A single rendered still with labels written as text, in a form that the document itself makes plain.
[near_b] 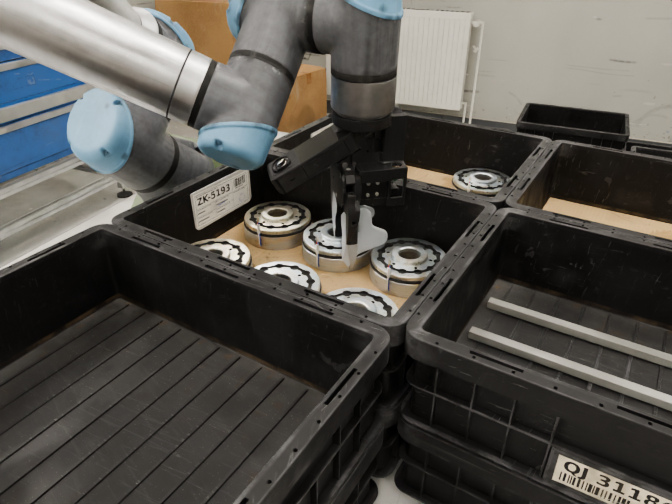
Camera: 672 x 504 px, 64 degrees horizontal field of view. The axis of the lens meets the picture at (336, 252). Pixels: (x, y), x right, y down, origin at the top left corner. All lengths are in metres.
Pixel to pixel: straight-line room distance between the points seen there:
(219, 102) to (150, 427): 0.33
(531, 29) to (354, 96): 3.22
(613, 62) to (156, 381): 3.48
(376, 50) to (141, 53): 0.23
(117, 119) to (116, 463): 0.51
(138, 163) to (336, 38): 0.43
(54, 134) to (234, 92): 2.23
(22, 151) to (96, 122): 1.79
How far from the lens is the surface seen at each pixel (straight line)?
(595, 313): 0.74
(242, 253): 0.73
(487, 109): 3.92
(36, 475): 0.57
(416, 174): 1.05
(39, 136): 2.73
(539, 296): 0.74
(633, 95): 3.84
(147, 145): 0.91
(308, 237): 0.76
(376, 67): 0.60
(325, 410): 0.41
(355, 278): 0.72
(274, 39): 0.61
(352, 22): 0.59
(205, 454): 0.53
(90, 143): 0.90
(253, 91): 0.58
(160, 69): 0.58
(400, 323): 0.49
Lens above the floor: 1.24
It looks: 31 degrees down
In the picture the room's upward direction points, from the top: straight up
